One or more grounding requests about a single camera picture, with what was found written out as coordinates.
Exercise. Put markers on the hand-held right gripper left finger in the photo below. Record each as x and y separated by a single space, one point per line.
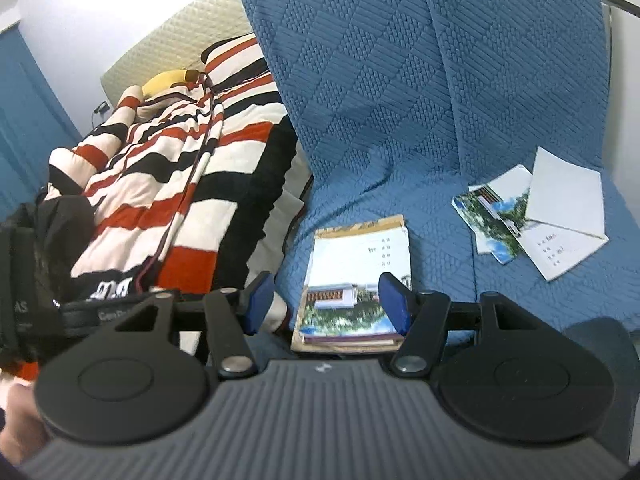
257 305

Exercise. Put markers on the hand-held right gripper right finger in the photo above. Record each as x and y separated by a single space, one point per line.
393 305

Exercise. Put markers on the brown painting cover book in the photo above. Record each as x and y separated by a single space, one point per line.
360 225

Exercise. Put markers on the plain white notebook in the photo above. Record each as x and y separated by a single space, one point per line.
565 195
510 175

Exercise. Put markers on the person's left hand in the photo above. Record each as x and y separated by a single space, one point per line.
20 425

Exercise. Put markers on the beige bed sheet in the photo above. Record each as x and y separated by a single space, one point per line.
287 205

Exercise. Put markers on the red black white striped blanket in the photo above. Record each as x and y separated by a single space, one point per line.
150 185

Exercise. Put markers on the blue textured cover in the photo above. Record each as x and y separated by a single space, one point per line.
375 110

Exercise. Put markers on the yellow plush toy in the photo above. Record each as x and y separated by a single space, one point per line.
167 82

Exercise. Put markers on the cream quilted headboard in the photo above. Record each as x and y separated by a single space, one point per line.
200 25

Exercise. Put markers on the white wall socket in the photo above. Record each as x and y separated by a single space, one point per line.
103 107

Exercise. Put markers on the black metal rail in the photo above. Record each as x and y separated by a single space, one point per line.
622 2

